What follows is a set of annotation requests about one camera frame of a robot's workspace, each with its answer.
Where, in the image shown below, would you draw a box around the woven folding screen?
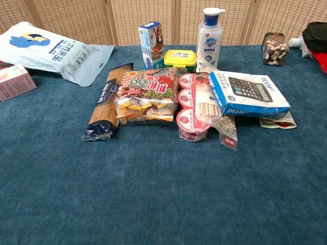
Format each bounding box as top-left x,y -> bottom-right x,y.
0,0 -> 327,47

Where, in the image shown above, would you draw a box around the clear bag wooden sticks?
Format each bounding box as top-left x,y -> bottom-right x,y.
196,57 -> 239,152

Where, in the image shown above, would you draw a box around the black bag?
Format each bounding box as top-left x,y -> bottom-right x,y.
301,21 -> 327,53

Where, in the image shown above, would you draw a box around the flat white red pouch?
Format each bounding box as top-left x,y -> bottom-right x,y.
259,111 -> 297,130

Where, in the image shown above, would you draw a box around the yellow lid green tub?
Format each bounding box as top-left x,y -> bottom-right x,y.
163,49 -> 197,74

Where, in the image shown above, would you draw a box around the blue table cloth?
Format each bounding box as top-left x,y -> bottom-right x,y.
0,44 -> 327,245

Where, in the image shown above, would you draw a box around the tall blue white carton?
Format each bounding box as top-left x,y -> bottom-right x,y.
138,20 -> 165,71

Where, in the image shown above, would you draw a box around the red cloth item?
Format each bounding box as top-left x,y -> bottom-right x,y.
310,50 -> 327,75

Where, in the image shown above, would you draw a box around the small white bottle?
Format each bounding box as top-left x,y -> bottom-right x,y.
288,37 -> 304,48

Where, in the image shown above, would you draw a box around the disposable chopsticks packet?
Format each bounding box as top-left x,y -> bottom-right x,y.
195,71 -> 222,122

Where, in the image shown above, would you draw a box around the mixed grain snack bag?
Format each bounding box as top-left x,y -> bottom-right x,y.
114,67 -> 179,126

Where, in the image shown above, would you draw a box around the white hand soap bottle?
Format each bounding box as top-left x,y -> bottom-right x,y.
196,7 -> 226,69

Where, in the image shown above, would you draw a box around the white bedding bag blue print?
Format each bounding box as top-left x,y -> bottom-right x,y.
0,21 -> 115,87

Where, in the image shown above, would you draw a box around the pink cardboard box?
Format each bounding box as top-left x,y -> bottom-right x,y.
0,61 -> 37,103

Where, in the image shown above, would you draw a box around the spaghetti packet dark wrapper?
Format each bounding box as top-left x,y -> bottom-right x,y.
81,63 -> 135,142

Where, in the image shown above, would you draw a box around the blue calculator box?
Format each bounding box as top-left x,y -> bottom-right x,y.
208,70 -> 291,118

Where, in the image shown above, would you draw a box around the red white cup pack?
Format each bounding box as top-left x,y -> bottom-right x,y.
177,72 -> 212,142

